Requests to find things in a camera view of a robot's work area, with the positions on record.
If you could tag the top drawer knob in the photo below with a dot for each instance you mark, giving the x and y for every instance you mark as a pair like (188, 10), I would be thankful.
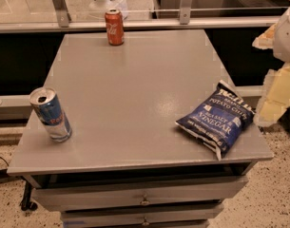
(144, 201)

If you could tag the grey drawer cabinet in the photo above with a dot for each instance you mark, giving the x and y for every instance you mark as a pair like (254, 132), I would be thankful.
(123, 104)

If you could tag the blue chip bag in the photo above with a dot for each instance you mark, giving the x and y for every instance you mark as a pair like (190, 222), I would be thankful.
(219, 120)

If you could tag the white pedestal base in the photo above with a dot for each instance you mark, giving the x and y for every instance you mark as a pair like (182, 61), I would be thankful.
(98, 8)

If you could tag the right metal railing bracket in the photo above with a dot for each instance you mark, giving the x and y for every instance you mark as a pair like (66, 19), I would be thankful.
(185, 11)

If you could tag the metal railing bracket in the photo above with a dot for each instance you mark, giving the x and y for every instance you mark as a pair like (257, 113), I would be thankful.
(185, 11)
(63, 17)

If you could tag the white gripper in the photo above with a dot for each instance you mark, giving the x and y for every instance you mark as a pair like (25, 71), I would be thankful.
(287, 37)

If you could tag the orange coke can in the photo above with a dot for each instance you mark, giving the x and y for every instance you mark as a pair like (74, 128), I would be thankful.
(114, 27)

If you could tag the black caster wheel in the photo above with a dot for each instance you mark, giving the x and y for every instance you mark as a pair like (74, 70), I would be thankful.
(26, 204)

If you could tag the left metal railing bracket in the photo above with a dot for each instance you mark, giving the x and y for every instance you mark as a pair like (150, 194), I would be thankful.
(63, 17)

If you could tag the drawer knob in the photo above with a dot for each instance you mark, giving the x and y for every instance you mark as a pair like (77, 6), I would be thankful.
(144, 201)
(145, 222)

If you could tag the blue silver Red Bull can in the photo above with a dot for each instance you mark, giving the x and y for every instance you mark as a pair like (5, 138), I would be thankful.
(46, 104)

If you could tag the lower drawer knob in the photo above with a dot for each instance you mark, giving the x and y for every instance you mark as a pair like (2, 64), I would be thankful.
(145, 222)

